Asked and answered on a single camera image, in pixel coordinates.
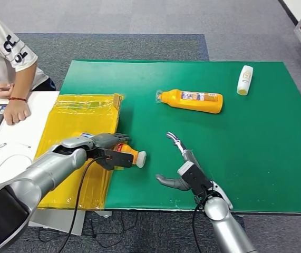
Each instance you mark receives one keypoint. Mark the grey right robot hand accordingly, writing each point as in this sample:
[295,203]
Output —
[189,159]

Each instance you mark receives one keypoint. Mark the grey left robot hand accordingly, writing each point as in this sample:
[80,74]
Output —
[105,140]

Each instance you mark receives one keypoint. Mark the orange detergent bottle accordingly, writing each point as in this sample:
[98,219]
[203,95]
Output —
[192,104]
[130,151]

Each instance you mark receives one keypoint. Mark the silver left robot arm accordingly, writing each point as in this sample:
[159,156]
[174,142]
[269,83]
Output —
[42,174]

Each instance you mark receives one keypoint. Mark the person's left forearm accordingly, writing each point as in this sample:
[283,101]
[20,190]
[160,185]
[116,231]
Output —
[24,82]

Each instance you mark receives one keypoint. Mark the small white bottle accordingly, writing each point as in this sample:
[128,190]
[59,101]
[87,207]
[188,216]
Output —
[244,80]

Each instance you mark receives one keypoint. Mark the yellow plastic-wrapped board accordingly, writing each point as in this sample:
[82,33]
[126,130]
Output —
[68,115]

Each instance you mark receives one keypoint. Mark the green table mat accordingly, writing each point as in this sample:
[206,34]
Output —
[245,146]

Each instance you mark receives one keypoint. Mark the person's left hand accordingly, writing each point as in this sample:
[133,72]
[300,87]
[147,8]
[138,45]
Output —
[16,112]

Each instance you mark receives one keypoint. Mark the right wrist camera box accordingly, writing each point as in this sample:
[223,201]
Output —
[196,178]

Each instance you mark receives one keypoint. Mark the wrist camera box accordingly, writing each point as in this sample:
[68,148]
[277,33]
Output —
[116,159]
[196,178]

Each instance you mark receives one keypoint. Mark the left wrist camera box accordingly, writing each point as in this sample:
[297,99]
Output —
[116,159]

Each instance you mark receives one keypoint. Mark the grey table bracket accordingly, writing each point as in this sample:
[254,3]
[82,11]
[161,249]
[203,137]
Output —
[103,213]

